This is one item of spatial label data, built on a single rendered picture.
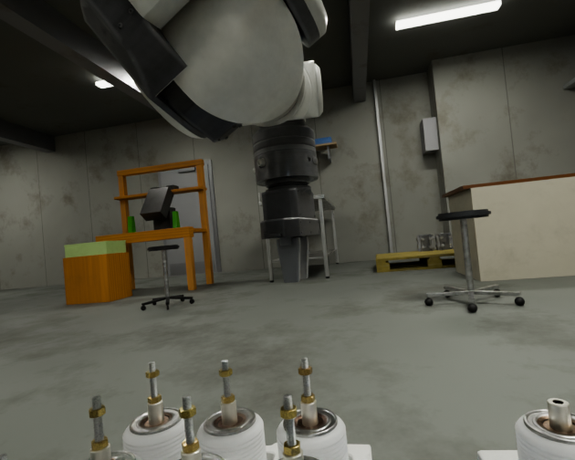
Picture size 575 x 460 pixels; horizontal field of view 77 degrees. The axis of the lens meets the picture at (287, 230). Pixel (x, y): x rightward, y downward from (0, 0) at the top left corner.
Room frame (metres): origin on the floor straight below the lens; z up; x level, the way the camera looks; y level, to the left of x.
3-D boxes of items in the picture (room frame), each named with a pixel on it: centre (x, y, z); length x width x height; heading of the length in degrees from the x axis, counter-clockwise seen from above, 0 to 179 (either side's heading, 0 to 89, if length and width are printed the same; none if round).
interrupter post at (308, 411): (0.51, -0.01, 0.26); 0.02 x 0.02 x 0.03
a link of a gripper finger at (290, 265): (0.49, 0.00, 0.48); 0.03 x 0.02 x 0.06; 69
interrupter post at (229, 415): (0.53, 0.11, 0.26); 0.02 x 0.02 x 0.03
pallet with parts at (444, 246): (4.71, -1.80, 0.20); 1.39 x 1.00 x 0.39; 79
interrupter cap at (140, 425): (0.55, 0.23, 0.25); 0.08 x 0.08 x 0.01
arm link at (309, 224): (0.51, 0.00, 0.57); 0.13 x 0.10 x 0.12; 159
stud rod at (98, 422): (0.44, 0.25, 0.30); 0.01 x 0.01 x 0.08
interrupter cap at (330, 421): (0.51, -0.01, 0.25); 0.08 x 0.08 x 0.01
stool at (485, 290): (2.28, -1.08, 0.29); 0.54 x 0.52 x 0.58; 172
